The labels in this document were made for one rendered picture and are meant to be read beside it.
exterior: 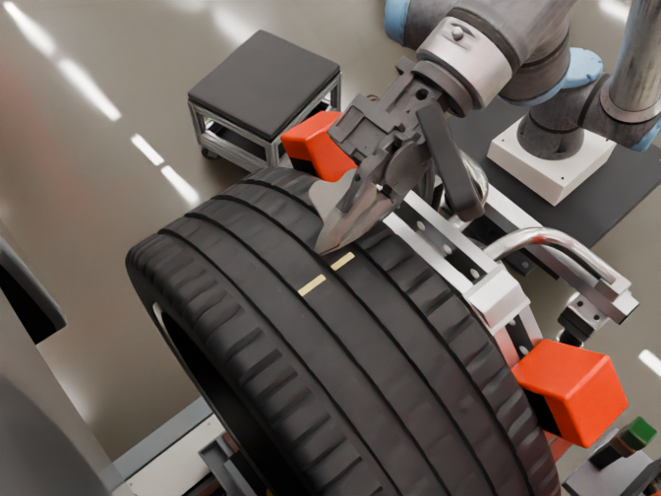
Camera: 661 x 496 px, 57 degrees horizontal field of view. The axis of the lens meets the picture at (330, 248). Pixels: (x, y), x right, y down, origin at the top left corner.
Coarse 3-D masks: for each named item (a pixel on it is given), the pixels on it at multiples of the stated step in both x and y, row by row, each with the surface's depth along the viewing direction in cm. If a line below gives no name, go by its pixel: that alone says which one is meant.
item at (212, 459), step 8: (224, 432) 154; (216, 440) 153; (224, 440) 153; (232, 440) 151; (208, 448) 153; (216, 448) 154; (224, 448) 152; (232, 448) 150; (200, 456) 151; (208, 456) 153; (216, 456) 153; (224, 456) 153; (208, 464) 149; (216, 464) 152; (216, 472) 150; (224, 472) 150; (224, 480) 149; (232, 480) 149; (224, 488) 146; (232, 488) 148
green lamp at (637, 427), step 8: (640, 416) 106; (632, 424) 106; (640, 424) 105; (648, 424) 105; (624, 432) 106; (632, 432) 105; (640, 432) 105; (648, 432) 105; (656, 432) 105; (632, 440) 106; (640, 440) 104; (648, 440) 104; (640, 448) 105
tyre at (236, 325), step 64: (256, 192) 74; (128, 256) 77; (192, 256) 67; (256, 256) 65; (320, 256) 63; (384, 256) 63; (192, 320) 60; (256, 320) 60; (320, 320) 59; (384, 320) 60; (448, 320) 61; (256, 384) 56; (320, 384) 57; (384, 384) 57; (448, 384) 59; (512, 384) 61; (320, 448) 54; (384, 448) 56; (448, 448) 58; (512, 448) 62
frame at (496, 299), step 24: (408, 216) 76; (432, 216) 73; (408, 240) 71; (432, 240) 74; (456, 240) 71; (432, 264) 69; (456, 264) 73; (480, 264) 69; (456, 288) 68; (480, 288) 68; (504, 288) 68; (480, 312) 66; (504, 312) 67; (528, 312) 69; (504, 336) 68; (528, 336) 69
